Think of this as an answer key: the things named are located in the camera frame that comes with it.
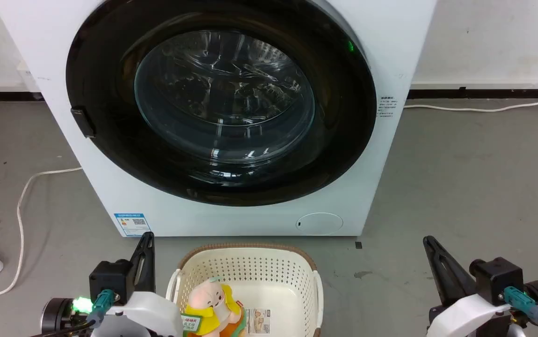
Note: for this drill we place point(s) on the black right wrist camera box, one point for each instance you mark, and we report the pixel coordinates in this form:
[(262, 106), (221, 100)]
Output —
[(496, 278)]

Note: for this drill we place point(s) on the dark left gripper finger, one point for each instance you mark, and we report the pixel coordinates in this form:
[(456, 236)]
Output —
[(149, 271), (137, 262)]

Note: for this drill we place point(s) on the white front-load washing machine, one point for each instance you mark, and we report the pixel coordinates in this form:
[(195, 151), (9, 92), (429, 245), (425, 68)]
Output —
[(390, 28)]

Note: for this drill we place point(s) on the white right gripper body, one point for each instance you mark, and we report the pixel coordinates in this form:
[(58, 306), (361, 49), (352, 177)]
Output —
[(470, 316)]

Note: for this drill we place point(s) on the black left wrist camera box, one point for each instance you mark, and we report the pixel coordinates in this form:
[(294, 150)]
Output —
[(110, 278)]

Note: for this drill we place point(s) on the paper label in basket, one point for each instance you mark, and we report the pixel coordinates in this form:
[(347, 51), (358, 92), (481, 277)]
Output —
[(258, 320)]

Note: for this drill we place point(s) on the pink yellow plush doll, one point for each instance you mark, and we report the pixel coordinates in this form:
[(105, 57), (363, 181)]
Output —
[(213, 309)]

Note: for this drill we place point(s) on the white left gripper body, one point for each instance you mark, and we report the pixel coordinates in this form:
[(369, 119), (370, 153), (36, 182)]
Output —
[(149, 313)]

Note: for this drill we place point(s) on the black round washer door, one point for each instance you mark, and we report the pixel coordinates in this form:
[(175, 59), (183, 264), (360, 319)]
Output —
[(222, 103)]

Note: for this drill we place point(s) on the round drain filter cover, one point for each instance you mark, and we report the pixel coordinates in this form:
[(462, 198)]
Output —
[(319, 223)]

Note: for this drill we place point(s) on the blue energy label sticker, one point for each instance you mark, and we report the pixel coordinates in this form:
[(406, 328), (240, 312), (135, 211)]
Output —
[(132, 224)]

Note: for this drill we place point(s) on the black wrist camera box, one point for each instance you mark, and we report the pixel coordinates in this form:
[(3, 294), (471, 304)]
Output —
[(110, 278), (496, 278)]

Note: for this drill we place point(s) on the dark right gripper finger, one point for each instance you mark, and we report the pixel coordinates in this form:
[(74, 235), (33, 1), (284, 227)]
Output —
[(442, 276), (458, 276)]

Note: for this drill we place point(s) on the small text label sticker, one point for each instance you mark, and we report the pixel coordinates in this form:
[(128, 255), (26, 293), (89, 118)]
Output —
[(388, 106)]

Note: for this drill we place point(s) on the white perforated laundry basket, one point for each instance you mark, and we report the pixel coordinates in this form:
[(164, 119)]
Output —
[(250, 274)]

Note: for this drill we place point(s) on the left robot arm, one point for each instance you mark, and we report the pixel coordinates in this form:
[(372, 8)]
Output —
[(58, 316)]

